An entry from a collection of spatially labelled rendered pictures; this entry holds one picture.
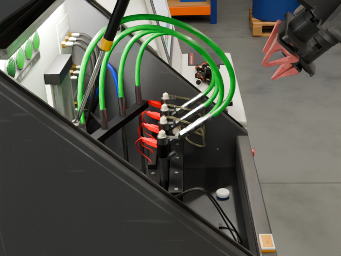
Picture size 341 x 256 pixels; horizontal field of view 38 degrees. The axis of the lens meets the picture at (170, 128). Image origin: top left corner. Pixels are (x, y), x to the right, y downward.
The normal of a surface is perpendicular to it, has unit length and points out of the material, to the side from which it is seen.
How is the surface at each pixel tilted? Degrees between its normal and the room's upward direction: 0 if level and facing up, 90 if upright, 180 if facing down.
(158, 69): 90
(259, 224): 0
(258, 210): 0
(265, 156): 0
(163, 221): 90
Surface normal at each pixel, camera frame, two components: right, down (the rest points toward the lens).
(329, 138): -0.04, -0.89
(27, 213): -0.03, 0.46
